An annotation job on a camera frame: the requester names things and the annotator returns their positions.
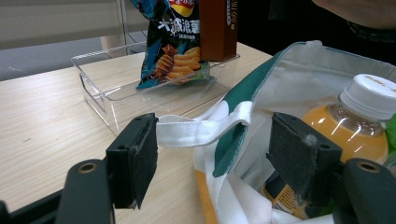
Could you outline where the green carton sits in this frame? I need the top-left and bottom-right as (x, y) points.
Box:
(383, 112), (396, 176)

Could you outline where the clear plastic tray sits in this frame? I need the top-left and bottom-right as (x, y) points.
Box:
(70, 40), (241, 137)

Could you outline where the white patterned tote bag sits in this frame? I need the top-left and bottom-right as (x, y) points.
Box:
(155, 39), (396, 224)

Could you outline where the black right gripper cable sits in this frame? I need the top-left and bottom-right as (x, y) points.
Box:
(346, 21), (396, 44)

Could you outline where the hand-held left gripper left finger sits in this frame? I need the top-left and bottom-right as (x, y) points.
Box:
(105, 112), (160, 210)

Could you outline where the orange juice bottle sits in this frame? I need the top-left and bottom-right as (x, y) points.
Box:
(259, 73), (396, 220)

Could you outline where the blue chip bag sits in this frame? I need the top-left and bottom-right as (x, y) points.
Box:
(128, 0), (218, 91)

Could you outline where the brown carton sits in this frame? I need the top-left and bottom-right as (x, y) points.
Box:
(198, 0), (240, 63)

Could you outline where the black curtain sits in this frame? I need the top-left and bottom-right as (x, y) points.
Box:
(236, 0), (396, 67)

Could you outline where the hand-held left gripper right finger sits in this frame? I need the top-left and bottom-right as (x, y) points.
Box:
(265, 111), (344, 210)

